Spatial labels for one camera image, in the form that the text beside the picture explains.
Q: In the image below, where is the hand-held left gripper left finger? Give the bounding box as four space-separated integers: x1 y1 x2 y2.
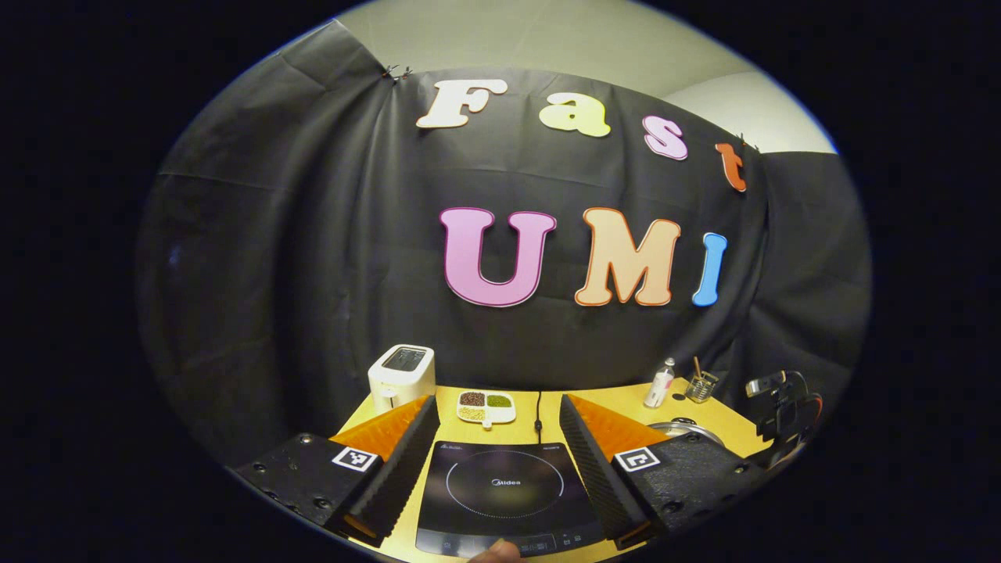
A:
231 393 441 548

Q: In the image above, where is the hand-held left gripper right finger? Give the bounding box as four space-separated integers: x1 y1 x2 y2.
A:
558 393 771 550

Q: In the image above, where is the black induction cooktop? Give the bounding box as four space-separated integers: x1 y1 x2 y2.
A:
414 440 607 558

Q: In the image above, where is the steel pot with black handle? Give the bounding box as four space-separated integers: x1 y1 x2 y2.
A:
648 418 728 448

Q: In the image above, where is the white toaster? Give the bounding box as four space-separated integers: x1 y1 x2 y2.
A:
368 344 436 417

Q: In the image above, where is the white divided dish of beans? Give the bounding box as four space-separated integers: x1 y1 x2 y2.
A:
456 390 518 430

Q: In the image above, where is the clear bottle with pink label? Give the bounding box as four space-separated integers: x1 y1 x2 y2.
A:
643 357 676 409

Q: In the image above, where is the wire utensil holder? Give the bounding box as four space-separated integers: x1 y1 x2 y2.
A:
685 370 719 404

